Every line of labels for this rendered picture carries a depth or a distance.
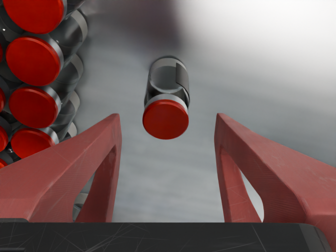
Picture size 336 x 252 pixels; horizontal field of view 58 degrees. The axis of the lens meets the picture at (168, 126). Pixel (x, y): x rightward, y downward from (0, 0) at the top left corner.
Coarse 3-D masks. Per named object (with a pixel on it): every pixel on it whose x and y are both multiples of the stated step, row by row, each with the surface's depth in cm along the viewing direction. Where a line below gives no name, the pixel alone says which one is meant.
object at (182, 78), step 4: (176, 64) 16; (176, 68) 15; (180, 68) 16; (184, 68) 16; (176, 72) 15; (180, 72) 15; (184, 72) 16; (176, 76) 15; (180, 76) 15; (184, 76) 15; (176, 80) 14; (180, 80) 15; (184, 80) 15; (180, 84) 14; (184, 84) 15; (188, 84) 16; (184, 88) 14; (188, 88) 15; (188, 92) 15
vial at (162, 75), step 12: (168, 60) 16; (156, 72) 15; (168, 72) 15; (156, 84) 14; (168, 84) 14; (144, 96) 14; (156, 96) 13; (168, 96) 13; (180, 96) 14; (144, 108) 14
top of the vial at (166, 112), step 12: (156, 108) 13; (168, 108) 13; (180, 108) 13; (144, 120) 13; (156, 120) 13; (168, 120) 13; (180, 120) 13; (156, 132) 14; (168, 132) 14; (180, 132) 14
